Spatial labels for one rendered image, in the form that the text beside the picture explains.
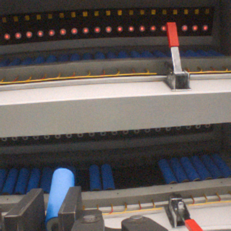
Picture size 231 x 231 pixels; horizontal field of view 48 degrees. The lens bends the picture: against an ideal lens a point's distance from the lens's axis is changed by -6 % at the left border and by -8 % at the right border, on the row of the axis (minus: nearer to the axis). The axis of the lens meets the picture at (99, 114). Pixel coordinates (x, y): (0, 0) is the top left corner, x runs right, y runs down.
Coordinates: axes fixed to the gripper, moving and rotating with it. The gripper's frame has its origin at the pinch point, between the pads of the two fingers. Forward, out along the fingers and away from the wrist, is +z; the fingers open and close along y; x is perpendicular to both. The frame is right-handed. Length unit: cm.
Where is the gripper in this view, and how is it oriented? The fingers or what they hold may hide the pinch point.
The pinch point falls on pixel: (52, 224)
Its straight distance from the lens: 15.4
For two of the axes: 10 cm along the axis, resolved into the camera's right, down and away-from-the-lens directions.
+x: 0.7, 9.9, -1.0
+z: -0.5, 1.0, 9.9
